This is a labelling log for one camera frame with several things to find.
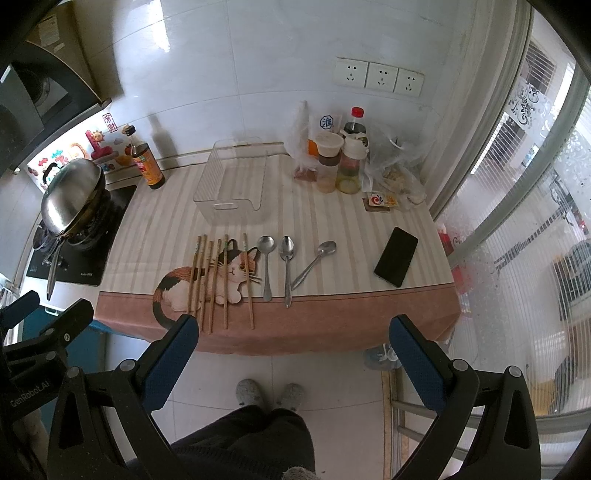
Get orange seasoning packet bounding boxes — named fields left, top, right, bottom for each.
left=308, top=139, right=318, bottom=157

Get black induction cooker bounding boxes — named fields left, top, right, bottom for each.
left=26, top=185, right=137, bottom=286

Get range hood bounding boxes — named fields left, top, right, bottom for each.
left=1, top=1, right=111, bottom=172

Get colourful toy container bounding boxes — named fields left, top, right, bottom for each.
left=85, top=130, right=134, bottom=174

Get oil dispenser bottle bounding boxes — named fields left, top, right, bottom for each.
left=335, top=133, right=370, bottom=194

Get right wall socket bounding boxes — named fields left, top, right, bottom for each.
left=394, top=68, right=425, bottom=98

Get black smartphone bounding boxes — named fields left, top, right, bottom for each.
left=374, top=227, right=419, bottom=288

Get oval steel spoon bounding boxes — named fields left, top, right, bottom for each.
left=279, top=236, right=296, bottom=308

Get wooden chopstick green band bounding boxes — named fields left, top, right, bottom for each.
left=222, top=234, right=229, bottom=330

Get soy sauce bottle orange label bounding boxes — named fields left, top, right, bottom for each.
left=122, top=124, right=165, bottom=190

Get red cap dark bottle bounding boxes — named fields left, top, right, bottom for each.
left=342, top=106, right=367, bottom=135

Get left grey slipper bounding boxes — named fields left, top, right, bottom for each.
left=235, top=379, right=266, bottom=408

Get clear plastic tray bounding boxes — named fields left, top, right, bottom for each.
left=193, top=137, right=269, bottom=225

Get right grey slipper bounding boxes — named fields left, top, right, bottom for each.
left=276, top=383, right=305, bottom=412

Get round steel spoon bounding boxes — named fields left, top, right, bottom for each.
left=256, top=235, right=276, bottom=302

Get cat pattern table mat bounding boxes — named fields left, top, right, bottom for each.
left=95, top=155, right=460, bottom=355

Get steel wok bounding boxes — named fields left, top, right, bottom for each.
left=41, top=158, right=108, bottom=300

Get wall socket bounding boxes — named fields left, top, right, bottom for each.
left=332, top=57, right=369, bottom=88
left=394, top=68, right=425, bottom=98
left=365, top=62, right=399, bottom=93

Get white lid clear jar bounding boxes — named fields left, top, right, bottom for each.
left=315, top=132, right=345, bottom=193

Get grey slipper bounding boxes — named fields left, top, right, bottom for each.
left=235, top=379, right=266, bottom=408
left=276, top=383, right=305, bottom=412

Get left wall socket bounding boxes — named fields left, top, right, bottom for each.
left=332, top=57, right=369, bottom=88

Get slanted steel spoon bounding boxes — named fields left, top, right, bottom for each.
left=291, top=241, right=337, bottom=290

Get white plastic bag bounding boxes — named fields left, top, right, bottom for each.
left=283, top=100, right=318, bottom=182

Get clear plastic bag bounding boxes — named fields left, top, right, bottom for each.
left=361, top=123, right=432, bottom=210

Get small colourful card box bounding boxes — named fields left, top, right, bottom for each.
left=363, top=192, right=399, bottom=211

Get middle wall socket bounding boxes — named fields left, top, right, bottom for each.
left=365, top=62, right=399, bottom=93

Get person's dark trousers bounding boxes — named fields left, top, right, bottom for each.
left=171, top=405, right=317, bottom=479

